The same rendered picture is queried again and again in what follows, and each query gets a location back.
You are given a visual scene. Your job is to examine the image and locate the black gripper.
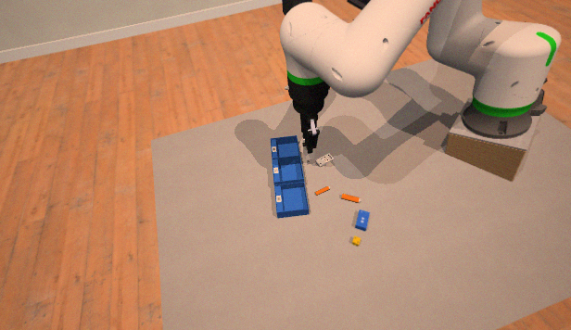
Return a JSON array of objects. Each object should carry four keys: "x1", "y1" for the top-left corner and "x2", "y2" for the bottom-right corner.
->
[{"x1": 293, "y1": 100, "x2": 324, "y2": 160}]

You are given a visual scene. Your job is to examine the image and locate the blue three-compartment bin rack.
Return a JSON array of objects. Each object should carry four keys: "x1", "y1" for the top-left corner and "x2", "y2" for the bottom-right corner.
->
[{"x1": 271, "y1": 135, "x2": 309, "y2": 219}]

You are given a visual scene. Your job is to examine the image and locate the white domino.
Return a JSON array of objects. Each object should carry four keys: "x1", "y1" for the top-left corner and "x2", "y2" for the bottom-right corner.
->
[{"x1": 316, "y1": 153, "x2": 334, "y2": 167}]

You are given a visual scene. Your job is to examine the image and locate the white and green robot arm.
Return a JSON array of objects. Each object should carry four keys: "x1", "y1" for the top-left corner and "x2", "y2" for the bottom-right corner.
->
[{"x1": 280, "y1": 0, "x2": 561, "y2": 139}]

